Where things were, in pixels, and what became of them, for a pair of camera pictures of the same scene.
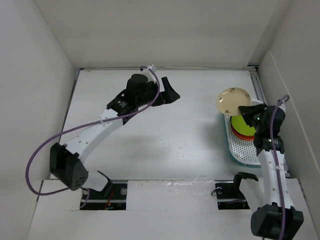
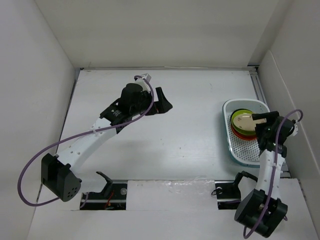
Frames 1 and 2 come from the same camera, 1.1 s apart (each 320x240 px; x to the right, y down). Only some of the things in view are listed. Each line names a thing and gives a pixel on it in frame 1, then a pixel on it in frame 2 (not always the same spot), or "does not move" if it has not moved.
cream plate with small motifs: (229, 99) -> (245, 121)
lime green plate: (239, 123) does not move
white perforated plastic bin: (242, 152) does not move
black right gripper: (247, 111) -> (270, 115)
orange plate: (246, 137) does not move
